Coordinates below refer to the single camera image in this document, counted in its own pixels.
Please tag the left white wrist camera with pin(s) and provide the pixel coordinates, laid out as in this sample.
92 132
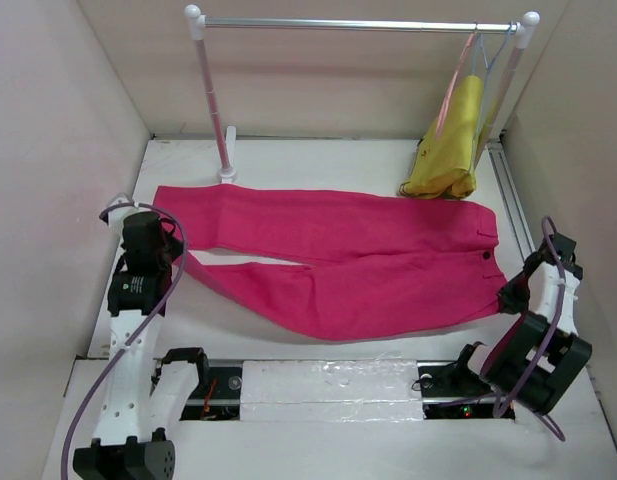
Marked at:
118 209

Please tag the light blue plastic hanger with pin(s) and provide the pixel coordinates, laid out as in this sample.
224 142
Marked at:
483 63

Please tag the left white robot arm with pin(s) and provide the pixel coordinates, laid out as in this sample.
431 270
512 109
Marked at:
123 427

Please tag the yellow garment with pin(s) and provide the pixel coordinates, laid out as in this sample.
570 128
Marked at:
444 164

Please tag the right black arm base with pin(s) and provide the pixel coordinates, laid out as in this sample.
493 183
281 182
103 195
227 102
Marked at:
452 389

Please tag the pink plastic hanger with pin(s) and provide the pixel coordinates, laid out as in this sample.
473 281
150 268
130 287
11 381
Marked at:
453 85

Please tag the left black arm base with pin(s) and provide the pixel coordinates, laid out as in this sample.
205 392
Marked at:
218 394

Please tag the pink trousers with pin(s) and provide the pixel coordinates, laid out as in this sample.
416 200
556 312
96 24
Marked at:
343 266

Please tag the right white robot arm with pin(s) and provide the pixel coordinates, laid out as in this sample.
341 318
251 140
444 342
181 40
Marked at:
535 362

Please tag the aluminium rail right side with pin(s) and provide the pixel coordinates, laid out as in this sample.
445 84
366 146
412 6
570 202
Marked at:
510 197

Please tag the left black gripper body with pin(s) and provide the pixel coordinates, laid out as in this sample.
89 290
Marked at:
171 250

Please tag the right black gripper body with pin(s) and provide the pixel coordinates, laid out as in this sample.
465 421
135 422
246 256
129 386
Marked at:
516 293

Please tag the white and silver clothes rack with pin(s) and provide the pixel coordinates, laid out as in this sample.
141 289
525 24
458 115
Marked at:
226 137

